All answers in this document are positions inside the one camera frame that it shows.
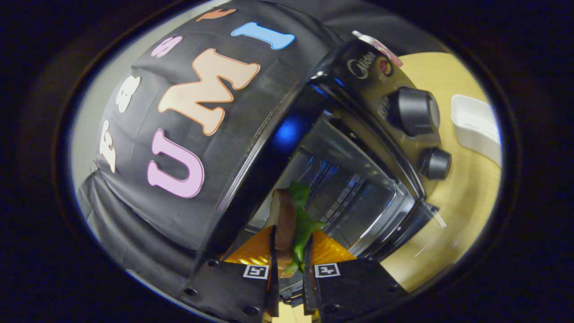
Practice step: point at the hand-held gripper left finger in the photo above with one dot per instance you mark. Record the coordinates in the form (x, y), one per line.
(233, 287)

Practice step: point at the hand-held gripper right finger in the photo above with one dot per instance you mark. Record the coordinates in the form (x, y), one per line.
(350, 287)

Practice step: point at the white bread lettuce sandwich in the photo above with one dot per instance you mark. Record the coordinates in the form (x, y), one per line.
(287, 220)

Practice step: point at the black toaster oven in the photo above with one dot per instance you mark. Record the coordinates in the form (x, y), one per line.
(372, 134)

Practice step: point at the white rectangular tray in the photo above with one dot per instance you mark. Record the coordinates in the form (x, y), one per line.
(475, 121)

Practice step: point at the white spray bottle pink label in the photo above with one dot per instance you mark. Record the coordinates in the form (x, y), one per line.
(379, 45)

